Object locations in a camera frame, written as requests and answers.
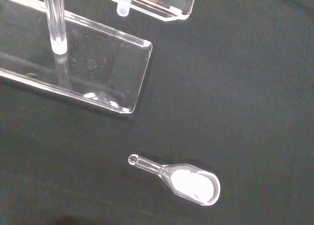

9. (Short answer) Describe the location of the clear acrylic funnel stand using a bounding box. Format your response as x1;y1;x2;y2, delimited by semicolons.
0;0;198;115

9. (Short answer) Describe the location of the glass weighing funnel with powder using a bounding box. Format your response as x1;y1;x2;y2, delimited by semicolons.
128;153;221;207

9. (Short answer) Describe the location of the black bench cloth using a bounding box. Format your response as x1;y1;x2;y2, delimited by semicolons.
0;0;314;225

